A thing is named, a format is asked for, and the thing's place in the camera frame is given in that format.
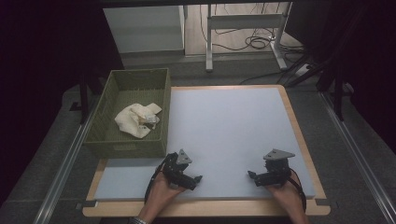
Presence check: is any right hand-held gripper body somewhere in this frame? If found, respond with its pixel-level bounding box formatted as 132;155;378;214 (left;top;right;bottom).
262;148;296;188

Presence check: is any white cabinet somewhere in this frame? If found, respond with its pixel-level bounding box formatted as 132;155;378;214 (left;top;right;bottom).
103;5;187;54

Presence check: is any white power strip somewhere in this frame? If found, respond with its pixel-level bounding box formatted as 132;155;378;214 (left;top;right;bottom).
293;63;313;77

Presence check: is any green woven basket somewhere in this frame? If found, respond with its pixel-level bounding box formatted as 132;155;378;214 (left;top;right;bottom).
83;68;172;159

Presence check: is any aluminium rail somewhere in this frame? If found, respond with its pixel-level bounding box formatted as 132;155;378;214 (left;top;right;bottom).
32;101;98;224
318;91;396;224

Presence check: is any black stand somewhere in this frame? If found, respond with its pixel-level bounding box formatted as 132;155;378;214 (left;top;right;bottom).
69;70;106;125
317;55;355;122

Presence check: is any tangle of black floor cables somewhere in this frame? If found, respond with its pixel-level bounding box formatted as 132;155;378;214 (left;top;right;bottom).
199;2;305;54

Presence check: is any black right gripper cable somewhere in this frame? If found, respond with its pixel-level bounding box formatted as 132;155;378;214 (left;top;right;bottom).
289;168;308;213

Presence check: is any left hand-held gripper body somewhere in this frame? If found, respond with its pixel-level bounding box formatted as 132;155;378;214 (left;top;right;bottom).
162;148;193;188

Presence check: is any person's left hand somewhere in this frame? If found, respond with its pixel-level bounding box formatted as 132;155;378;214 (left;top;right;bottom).
138;173;188;222

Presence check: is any cream cloth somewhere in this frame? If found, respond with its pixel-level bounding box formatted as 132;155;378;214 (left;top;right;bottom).
114;102;163;139

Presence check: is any person's right hand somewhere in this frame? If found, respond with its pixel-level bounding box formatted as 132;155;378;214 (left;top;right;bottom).
267;177;308;218

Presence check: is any grey metal desk frame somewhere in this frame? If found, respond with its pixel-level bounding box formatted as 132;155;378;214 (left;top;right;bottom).
205;2;292;74

